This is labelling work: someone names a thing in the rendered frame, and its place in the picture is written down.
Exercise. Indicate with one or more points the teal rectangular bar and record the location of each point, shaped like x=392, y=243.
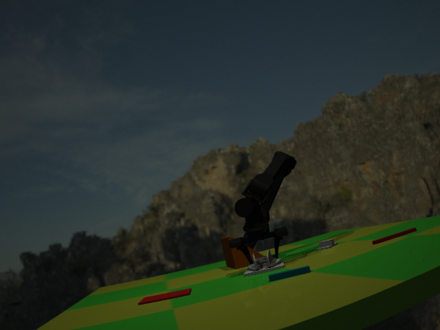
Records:
x=289, y=273

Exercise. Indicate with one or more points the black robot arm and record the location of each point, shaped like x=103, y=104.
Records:
x=263, y=189

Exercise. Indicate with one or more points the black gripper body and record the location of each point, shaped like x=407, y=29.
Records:
x=277, y=234

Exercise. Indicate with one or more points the dark red long bar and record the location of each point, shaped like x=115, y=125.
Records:
x=387, y=238

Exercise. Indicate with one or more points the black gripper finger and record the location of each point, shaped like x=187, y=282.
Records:
x=246, y=253
x=276, y=246

